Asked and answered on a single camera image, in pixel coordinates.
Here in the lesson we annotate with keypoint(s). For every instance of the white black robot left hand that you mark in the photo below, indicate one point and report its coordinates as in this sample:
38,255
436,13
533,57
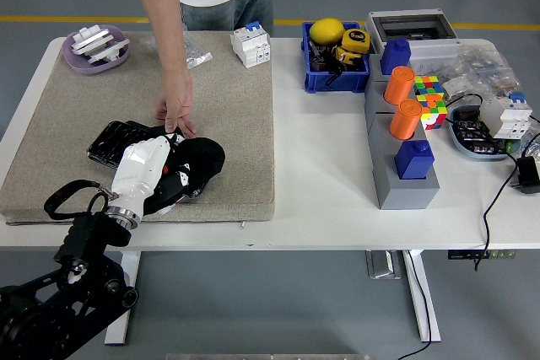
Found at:
137,170

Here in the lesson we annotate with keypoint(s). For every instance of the person's right hand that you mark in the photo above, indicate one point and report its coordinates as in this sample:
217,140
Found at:
177,98

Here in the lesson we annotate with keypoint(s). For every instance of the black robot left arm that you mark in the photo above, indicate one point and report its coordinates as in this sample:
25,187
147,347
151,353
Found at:
63,301

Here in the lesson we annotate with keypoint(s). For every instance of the person's right forearm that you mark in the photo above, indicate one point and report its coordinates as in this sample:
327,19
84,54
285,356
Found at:
162,18

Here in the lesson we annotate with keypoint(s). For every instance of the black table control panel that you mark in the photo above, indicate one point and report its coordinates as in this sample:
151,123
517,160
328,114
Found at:
464,255

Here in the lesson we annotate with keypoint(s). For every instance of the clear bag of screws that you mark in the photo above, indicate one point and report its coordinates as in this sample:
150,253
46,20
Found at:
196,54

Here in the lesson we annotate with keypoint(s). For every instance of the grey-brown mat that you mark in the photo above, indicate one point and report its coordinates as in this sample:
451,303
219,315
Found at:
228,103

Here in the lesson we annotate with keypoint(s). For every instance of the purple tray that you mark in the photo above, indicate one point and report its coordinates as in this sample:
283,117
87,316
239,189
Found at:
80,66

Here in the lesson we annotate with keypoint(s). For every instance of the white table leg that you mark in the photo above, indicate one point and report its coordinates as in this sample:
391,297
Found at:
422,305
122,313

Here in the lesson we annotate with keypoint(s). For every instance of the dark metal tool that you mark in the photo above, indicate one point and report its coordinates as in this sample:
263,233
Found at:
320,62

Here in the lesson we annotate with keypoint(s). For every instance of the blue plastic bin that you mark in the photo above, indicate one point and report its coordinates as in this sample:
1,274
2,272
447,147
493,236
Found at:
333,82

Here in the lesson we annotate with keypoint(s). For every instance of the yellow lemon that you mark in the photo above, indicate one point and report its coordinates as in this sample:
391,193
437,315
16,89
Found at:
325,31

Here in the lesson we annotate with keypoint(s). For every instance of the yellow black tape measure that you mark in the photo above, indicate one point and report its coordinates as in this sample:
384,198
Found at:
348,57

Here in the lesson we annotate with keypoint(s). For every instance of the orange cylinder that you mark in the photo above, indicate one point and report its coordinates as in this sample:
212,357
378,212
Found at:
398,86
405,119

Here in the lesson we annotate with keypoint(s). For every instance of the blue square block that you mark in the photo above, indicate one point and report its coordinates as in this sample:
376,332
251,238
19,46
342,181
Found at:
413,162
395,56

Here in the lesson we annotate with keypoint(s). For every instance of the grey block holder base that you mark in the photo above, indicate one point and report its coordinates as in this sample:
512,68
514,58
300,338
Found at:
405,193

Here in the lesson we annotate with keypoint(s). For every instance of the colourful puzzle cube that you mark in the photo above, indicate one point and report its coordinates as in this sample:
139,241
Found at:
429,85
434,113

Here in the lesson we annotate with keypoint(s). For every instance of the blue-grey tray with black parts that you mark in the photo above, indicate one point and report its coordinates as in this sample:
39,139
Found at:
470,141

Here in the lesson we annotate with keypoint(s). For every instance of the clear bags of parts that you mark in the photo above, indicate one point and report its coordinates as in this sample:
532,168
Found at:
485,67

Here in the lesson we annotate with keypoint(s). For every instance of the black power adapter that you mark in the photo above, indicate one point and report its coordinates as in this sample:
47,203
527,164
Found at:
528,174

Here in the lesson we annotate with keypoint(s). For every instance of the white switch part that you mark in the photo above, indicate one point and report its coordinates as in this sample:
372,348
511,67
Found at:
88,38
110,50

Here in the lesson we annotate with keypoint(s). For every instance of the white circuit breaker blue switch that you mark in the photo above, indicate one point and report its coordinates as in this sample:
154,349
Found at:
506,117
251,46

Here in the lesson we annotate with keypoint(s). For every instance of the grey electrical enclosure box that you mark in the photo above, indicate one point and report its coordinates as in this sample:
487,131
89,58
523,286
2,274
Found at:
434,50

